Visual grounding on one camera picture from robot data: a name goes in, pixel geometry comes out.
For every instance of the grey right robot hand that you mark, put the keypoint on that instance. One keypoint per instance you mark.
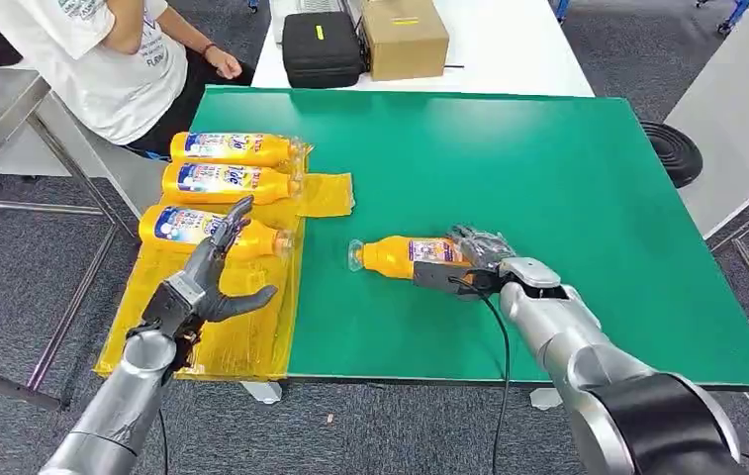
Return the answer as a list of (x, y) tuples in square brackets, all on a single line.
[(479, 249)]

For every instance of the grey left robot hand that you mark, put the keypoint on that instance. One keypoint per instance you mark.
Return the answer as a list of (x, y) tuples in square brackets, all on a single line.
[(190, 288)]

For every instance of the orange drink bottle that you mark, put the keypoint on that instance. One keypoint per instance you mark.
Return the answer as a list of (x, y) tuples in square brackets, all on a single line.
[(230, 183), (177, 229), (393, 257), (236, 147)]

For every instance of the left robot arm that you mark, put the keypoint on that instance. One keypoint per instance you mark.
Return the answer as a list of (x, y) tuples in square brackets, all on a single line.
[(118, 406)]

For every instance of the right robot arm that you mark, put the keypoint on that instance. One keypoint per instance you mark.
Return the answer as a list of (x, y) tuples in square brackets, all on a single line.
[(584, 367)]

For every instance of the green table mat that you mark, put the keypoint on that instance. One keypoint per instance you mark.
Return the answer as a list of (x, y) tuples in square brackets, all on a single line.
[(544, 197)]

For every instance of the white table foot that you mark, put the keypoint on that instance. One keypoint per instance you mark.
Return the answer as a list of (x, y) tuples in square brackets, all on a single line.
[(262, 393), (544, 398)]

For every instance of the black round stool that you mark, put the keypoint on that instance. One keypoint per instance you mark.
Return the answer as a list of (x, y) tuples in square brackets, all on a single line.
[(672, 154)]

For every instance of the brown cardboard box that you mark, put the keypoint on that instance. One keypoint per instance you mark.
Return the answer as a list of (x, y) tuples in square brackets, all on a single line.
[(403, 42)]

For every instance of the person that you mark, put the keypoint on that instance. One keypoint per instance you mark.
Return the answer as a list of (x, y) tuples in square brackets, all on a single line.
[(99, 72)]

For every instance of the black carry case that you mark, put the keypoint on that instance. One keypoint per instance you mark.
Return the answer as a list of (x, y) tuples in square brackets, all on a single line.
[(321, 56)]

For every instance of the white table with metal legs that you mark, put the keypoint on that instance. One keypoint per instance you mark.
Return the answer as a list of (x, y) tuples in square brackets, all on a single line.
[(734, 118)]

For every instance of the blue wheeled frame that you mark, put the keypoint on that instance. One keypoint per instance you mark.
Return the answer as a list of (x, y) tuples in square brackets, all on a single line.
[(734, 14)]

